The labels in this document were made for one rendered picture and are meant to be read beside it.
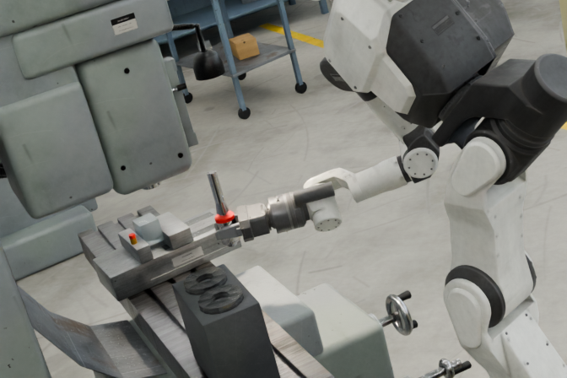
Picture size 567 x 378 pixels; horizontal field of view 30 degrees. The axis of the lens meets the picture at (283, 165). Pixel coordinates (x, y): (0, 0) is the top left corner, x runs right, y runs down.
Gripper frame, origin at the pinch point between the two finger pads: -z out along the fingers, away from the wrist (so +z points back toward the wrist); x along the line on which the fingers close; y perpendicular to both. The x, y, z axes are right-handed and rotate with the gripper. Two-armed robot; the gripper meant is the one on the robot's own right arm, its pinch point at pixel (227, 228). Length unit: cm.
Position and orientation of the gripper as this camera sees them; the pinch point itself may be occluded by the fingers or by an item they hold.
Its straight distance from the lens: 249.9
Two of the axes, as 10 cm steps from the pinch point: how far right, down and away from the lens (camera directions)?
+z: 9.7, -2.6, 0.1
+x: 1.1, 3.5, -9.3
